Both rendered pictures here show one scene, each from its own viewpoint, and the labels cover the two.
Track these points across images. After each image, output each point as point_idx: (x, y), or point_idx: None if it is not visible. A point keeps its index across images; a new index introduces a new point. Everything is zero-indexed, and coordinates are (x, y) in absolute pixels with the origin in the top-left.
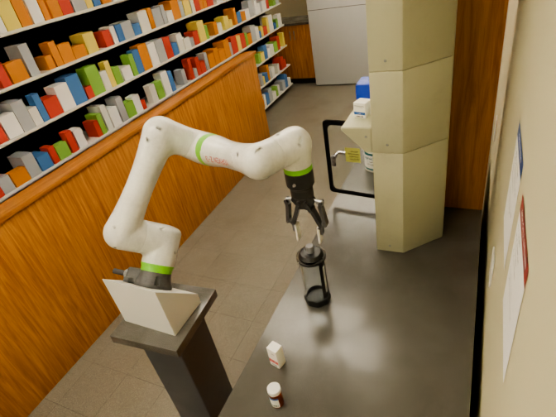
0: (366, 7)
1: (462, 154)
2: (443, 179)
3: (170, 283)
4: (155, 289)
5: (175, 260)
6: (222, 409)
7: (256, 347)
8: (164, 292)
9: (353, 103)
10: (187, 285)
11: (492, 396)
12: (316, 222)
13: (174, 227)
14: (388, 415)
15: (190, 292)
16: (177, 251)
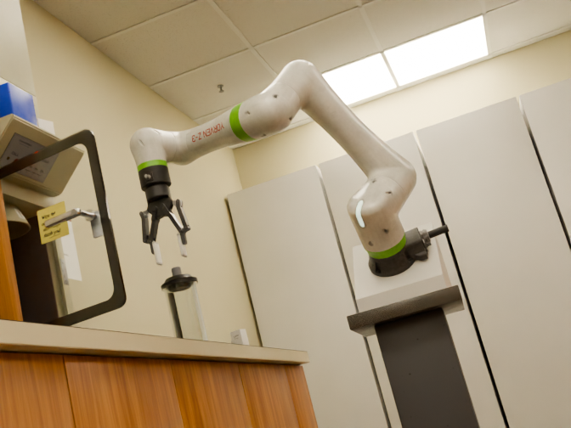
0: (24, 33)
1: None
2: None
3: (371, 265)
4: (367, 253)
5: (363, 242)
6: (292, 350)
7: (270, 347)
8: (353, 256)
9: (53, 123)
10: (394, 302)
11: (78, 326)
12: (155, 236)
13: (350, 200)
14: None
15: (364, 295)
16: (357, 232)
